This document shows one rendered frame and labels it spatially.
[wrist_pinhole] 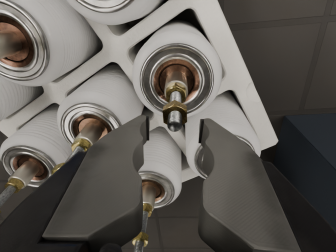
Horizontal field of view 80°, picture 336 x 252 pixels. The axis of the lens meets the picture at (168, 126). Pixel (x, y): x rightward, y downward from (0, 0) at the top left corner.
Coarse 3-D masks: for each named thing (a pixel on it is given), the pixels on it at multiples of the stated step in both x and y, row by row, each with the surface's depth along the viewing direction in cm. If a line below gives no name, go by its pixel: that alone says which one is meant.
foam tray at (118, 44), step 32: (192, 0) 23; (96, 32) 25; (128, 32) 25; (224, 32) 25; (96, 64) 28; (128, 64) 27; (224, 64) 27; (64, 96) 30; (256, 96) 29; (0, 128) 34; (256, 128) 31
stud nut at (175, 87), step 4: (172, 84) 18; (176, 84) 17; (168, 88) 17; (172, 88) 17; (176, 88) 17; (180, 88) 17; (184, 88) 18; (168, 92) 17; (180, 92) 17; (184, 92) 17; (168, 96) 18; (184, 96) 18; (168, 100) 18; (184, 100) 18
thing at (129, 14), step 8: (72, 0) 18; (136, 0) 17; (144, 0) 18; (152, 0) 19; (160, 0) 26; (80, 8) 18; (128, 8) 18; (136, 8) 18; (144, 8) 18; (152, 8) 24; (88, 16) 19; (96, 16) 18; (104, 16) 18; (112, 16) 18; (120, 16) 18; (128, 16) 18; (136, 16) 19; (144, 16) 28; (112, 24) 19
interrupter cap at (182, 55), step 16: (160, 48) 19; (176, 48) 19; (192, 48) 19; (144, 64) 20; (160, 64) 20; (176, 64) 20; (192, 64) 20; (208, 64) 19; (144, 80) 21; (160, 80) 21; (192, 80) 21; (208, 80) 20; (144, 96) 22; (160, 96) 22; (192, 96) 21; (208, 96) 21
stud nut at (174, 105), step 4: (168, 104) 14; (172, 104) 14; (176, 104) 14; (180, 104) 14; (184, 104) 15; (164, 108) 14; (168, 108) 14; (172, 108) 14; (176, 108) 14; (180, 108) 14; (184, 108) 14; (164, 112) 14; (168, 112) 14; (180, 112) 14; (184, 112) 14; (164, 116) 14; (184, 116) 14; (164, 120) 14; (184, 120) 14
